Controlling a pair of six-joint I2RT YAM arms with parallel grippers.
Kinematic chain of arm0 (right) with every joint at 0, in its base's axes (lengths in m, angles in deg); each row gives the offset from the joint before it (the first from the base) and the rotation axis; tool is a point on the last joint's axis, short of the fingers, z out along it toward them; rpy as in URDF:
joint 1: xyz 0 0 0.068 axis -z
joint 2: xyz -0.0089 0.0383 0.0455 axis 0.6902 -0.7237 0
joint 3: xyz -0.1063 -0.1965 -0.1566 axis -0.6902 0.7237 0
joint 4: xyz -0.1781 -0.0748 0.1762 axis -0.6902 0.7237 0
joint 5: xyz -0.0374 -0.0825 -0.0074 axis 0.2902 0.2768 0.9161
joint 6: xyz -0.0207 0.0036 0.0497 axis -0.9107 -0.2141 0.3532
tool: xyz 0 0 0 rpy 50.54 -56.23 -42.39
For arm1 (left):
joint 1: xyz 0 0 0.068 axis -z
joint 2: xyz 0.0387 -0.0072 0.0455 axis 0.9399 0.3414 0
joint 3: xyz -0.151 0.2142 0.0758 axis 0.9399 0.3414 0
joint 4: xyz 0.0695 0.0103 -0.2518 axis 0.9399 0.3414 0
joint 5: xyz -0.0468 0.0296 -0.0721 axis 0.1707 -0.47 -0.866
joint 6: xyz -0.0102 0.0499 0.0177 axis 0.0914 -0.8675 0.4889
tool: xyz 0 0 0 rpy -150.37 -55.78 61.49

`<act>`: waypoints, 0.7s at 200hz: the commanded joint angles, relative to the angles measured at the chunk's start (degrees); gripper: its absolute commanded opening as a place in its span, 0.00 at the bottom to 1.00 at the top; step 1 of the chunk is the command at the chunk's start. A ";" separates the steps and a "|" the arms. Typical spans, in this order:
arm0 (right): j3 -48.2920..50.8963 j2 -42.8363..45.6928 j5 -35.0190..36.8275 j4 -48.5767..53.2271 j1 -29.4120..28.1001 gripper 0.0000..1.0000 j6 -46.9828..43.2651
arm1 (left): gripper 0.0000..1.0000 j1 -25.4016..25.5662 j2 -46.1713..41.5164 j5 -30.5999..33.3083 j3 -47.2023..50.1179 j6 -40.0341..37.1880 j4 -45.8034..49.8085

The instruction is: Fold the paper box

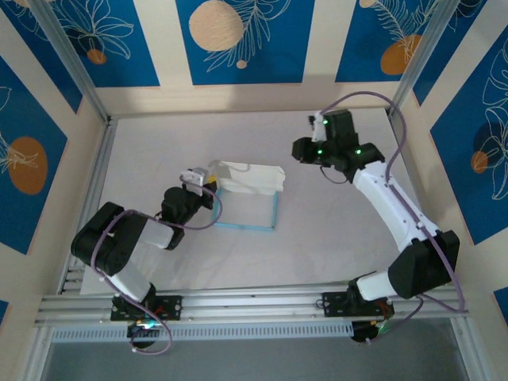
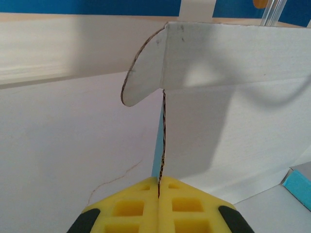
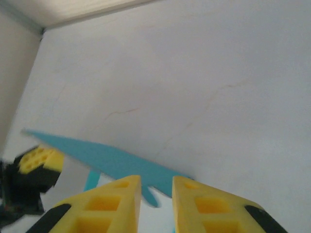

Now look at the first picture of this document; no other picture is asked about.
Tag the teal white paper box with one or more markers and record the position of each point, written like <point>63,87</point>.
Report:
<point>254,176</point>

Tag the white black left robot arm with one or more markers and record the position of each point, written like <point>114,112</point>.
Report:
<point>107,238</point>

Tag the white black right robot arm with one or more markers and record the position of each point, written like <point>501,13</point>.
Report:
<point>391,206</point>

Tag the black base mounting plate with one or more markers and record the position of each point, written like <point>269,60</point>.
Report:
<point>333,303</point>
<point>172,307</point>

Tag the black base electronics housing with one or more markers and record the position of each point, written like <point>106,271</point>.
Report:
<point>139,329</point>
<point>363,333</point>

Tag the aluminium table edge rail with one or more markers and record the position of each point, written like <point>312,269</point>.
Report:
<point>397,124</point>
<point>99,166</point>

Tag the aluminium corner post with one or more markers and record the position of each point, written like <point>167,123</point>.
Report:
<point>75,63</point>
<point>421,59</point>

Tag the long aluminium frame beam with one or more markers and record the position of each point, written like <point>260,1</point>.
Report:
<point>254,307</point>

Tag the aluminium frame strut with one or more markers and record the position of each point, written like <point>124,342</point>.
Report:
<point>39,353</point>
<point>464,349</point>

